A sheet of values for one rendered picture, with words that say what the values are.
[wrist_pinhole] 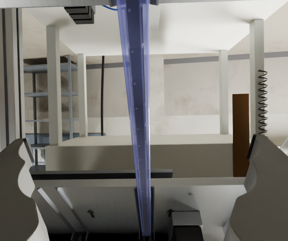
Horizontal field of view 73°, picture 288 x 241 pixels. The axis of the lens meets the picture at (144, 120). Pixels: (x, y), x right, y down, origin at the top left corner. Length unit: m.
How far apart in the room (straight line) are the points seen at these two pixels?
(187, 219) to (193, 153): 0.35
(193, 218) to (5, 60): 0.54
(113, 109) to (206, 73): 1.59
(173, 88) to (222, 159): 2.56
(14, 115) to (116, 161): 0.30
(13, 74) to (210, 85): 2.87
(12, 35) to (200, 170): 0.63
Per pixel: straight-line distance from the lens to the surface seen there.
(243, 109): 0.66
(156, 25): 0.59
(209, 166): 0.65
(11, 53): 0.59
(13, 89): 0.58
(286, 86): 3.52
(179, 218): 0.29
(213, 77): 3.22
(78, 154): 0.65
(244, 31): 0.83
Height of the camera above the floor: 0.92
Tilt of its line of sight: 1 degrees up
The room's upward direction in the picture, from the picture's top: 179 degrees clockwise
